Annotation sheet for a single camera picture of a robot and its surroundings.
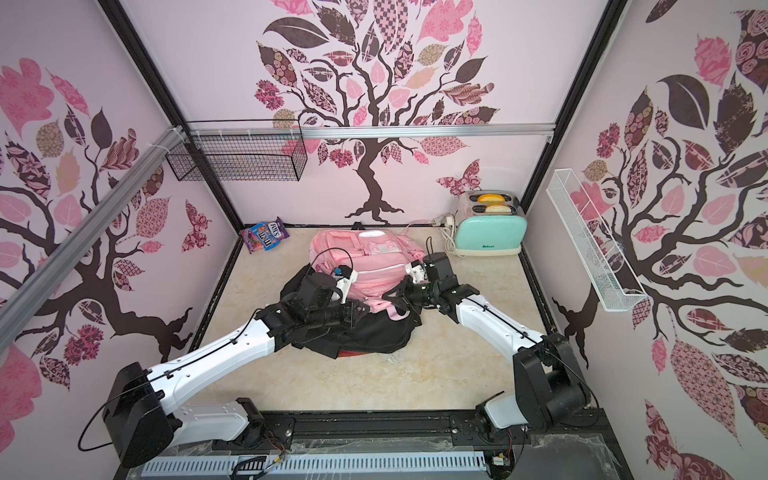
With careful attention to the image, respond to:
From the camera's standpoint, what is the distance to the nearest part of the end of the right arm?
0.63 metres

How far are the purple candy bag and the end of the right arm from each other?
686 millimetres

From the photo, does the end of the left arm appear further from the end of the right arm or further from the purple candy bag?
the purple candy bag

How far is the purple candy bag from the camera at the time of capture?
1.16 m
